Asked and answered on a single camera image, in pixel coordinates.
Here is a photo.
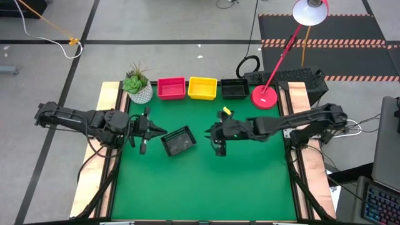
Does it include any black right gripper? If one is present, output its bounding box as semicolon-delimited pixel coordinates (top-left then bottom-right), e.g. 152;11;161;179
204;111;256;144

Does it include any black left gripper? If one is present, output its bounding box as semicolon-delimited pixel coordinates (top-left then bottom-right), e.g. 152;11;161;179
127;107;168;148

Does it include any potted succulent in white pot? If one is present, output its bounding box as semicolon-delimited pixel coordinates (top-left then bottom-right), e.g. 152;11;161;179
122;61;154;105

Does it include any wooden table side board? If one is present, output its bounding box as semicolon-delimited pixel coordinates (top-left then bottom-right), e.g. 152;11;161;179
69;81;129;219
287;81;338;219

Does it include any red desk lamp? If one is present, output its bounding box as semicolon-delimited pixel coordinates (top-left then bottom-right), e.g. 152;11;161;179
251;0;329;110

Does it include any black perforated metal box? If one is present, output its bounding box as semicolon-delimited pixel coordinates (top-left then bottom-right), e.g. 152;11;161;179
242;66;329;106

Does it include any black side desk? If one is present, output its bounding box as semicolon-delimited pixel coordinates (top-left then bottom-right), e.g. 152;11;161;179
324;162;376;186

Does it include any black hazard-striped floor mat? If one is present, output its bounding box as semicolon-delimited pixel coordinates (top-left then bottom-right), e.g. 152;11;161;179
257;13;400;83

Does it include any grey laptop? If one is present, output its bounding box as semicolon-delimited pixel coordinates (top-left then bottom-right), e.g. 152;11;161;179
371;96;400;192

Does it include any black floor box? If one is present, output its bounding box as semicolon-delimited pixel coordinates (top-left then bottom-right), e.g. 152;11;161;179
0;0;48;19

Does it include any backlit keyboard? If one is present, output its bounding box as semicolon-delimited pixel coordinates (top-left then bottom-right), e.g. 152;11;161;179
361;182;400;225

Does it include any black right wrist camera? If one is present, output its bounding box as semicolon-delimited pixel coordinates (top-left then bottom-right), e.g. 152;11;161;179
214;140;228;158

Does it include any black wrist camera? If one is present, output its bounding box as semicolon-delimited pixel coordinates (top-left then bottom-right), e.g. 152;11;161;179
214;140;228;158
139;137;149;156

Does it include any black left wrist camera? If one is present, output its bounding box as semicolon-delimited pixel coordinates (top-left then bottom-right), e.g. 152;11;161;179
139;137;149;156

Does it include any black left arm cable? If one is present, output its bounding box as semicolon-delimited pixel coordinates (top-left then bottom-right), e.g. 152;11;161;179
84;114;134;159

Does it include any black floor cable with loop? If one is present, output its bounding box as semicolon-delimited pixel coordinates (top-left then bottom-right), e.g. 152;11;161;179
236;0;261;79

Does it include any black aluminium table frame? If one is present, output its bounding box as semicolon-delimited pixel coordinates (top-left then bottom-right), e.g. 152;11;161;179
70;80;337;225

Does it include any white floor cable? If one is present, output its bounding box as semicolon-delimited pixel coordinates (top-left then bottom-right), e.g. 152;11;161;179
12;0;84;60

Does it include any yellow rope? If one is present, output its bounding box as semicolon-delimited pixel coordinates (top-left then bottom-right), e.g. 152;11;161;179
17;0;79;46

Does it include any orange cord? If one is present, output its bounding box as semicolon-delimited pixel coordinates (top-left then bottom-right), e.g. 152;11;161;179
301;26;313;67

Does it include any white cable at arm base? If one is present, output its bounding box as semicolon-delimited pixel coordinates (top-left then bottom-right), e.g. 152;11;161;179
331;118;363;139

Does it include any grey floor bracket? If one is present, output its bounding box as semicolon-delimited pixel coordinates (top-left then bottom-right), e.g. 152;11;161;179
0;64;23;76

